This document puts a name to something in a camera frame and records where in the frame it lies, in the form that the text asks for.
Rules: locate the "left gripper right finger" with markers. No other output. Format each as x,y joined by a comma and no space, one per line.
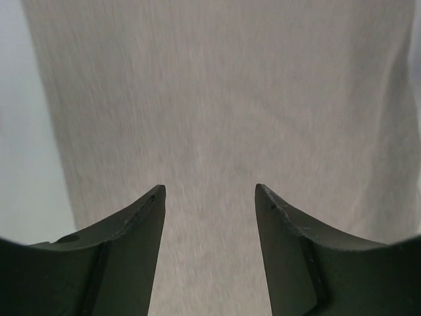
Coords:
314,269

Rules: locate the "grey cloth napkin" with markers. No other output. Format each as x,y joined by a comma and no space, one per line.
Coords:
210,98

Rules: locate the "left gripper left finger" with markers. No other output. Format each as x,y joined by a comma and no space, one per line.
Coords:
107,268

